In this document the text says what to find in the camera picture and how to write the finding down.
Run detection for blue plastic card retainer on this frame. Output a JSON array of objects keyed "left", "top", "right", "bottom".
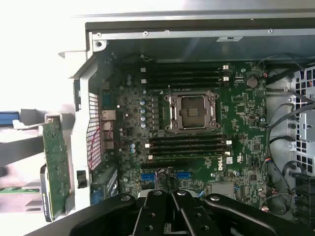
[{"left": 90, "top": 189, "right": 104, "bottom": 206}]

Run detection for blue expansion slot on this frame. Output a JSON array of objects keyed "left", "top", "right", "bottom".
[{"left": 140, "top": 171, "right": 192, "bottom": 180}]

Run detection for black RAM slot white clips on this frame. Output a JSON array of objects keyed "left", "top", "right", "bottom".
[
  {"left": 140, "top": 76, "right": 231, "bottom": 83},
  {"left": 145, "top": 139, "right": 233, "bottom": 146},
  {"left": 147, "top": 150, "right": 232, "bottom": 161},
  {"left": 140, "top": 64, "right": 231, "bottom": 72}
]

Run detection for long black expansion slot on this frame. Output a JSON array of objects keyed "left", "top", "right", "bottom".
[{"left": 140, "top": 161, "right": 189, "bottom": 169}]

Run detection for green Dell motherboard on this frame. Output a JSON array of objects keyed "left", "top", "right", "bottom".
[{"left": 98, "top": 59, "right": 269, "bottom": 205}]

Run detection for green RAM stick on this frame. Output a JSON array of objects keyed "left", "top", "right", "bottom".
[{"left": 0, "top": 186, "right": 42, "bottom": 195}]

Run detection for silver metal drive cage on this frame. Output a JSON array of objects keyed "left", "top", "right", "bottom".
[{"left": 285, "top": 68, "right": 315, "bottom": 173}]

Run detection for black open PC case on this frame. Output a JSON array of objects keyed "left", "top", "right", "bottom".
[{"left": 58, "top": 9, "right": 315, "bottom": 223}]

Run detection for metal CPU socket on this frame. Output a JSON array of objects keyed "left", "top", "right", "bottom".
[{"left": 163, "top": 89, "right": 221, "bottom": 135}]

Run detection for round coin cell battery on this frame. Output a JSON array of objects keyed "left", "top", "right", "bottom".
[{"left": 246, "top": 76, "right": 258, "bottom": 89}]

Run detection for hard disk with blue rails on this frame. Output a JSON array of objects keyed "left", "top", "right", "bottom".
[{"left": 0, "top": 111, "right": 20, "bottom": 126}]

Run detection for thick black wire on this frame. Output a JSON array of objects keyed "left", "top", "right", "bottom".
[{"left": 267, "top": 99, "right": 315, "bottom": 187}]

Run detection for thin black wire red plug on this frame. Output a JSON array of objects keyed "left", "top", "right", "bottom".
[{"left": 256, "top": 52, "right": 306, "bottom": 77}]

